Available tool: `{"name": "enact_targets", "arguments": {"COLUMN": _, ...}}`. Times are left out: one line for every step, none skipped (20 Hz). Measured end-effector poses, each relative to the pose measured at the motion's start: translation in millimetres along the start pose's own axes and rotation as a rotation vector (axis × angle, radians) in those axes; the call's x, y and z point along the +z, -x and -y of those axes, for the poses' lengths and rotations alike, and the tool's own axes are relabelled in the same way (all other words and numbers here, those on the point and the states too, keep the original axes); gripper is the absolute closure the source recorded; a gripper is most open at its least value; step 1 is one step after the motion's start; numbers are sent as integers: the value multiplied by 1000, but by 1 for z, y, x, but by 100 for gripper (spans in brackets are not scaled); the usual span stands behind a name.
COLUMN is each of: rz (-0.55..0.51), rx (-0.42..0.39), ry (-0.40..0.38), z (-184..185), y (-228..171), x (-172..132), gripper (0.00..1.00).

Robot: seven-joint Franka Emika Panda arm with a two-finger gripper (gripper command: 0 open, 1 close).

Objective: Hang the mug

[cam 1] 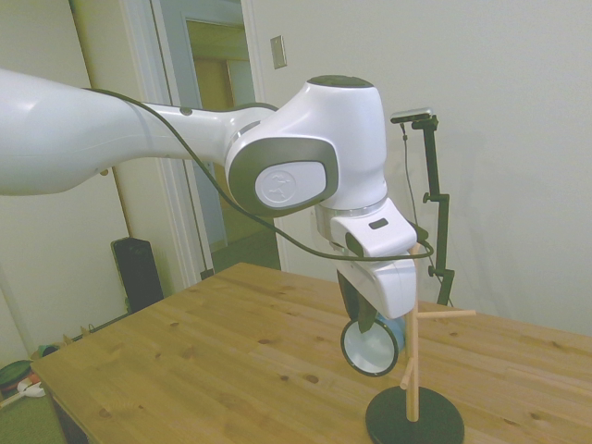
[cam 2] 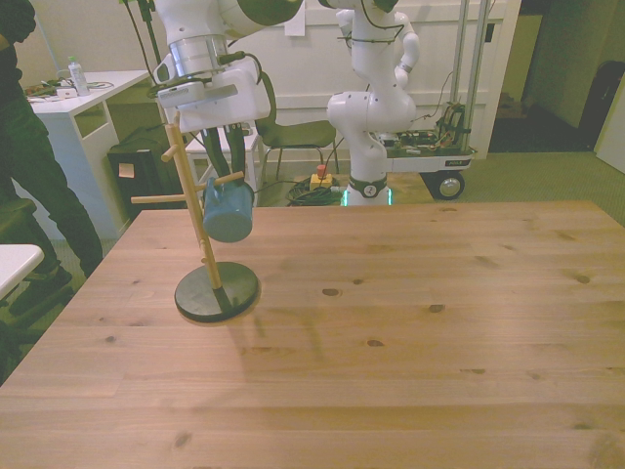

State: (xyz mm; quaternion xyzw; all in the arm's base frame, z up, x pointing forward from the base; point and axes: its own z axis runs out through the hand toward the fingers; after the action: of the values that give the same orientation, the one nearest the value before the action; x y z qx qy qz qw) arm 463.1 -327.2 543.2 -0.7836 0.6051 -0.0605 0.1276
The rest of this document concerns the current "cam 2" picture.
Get dark moulded chair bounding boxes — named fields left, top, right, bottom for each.
left=253, top=70, right=338, bottom=182

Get clear plastic bottle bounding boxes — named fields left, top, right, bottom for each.
left=66, top=55, right=91, bottom=98

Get blue enamel mug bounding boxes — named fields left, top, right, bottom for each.
left=201, top=175, right=256, bottom=244

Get yellow emergency stop button box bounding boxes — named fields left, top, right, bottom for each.
left=310, top=164, right=334, bottom=192

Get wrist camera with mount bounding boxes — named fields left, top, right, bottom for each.
left=148, top=80, right=240, bottom=109

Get white rounded tabletop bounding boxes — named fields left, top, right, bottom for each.
left=0, top=243, right=45, bottom=300

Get black camera tripod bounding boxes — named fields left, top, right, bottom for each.
left=118, top=0, right=170, bottom=99

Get wooden mug tree black base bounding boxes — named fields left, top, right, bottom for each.
left=130, top=110, right=262, bottom=323

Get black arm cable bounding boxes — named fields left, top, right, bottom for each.
left=146, top=0, right=414, bottom=99

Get cable and tool clutter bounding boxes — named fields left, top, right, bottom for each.
left=23, top=76, right=79, bottom=104

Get coiled black floor cables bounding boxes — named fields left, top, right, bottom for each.
left=285, top=178, right=343, bottom=207

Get black case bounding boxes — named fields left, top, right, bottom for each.
left=106, top=125, right=189, bottom=224

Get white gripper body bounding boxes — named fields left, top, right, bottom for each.
left=168, top=67, right=271, bottom=134

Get aluminium profile mast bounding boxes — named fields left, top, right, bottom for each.
left=451, top=0, right=492, bottom=148

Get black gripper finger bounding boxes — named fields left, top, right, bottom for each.
left=227, top=124, right=248, bottom=186
left=202, top=127, right=230, bottom=180

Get person in dark clothes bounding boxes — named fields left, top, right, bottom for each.
left=0, top=0, right=104, bottom=294

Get wheeled equipment cart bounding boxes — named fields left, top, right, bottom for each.
left=373, top=100, right=478, bottom=201

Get white desk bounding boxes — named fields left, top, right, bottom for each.
left=12, top=69, right=152, bottom=240

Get small white side table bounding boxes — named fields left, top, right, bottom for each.
left=186, top=129, right=265, bottom=199

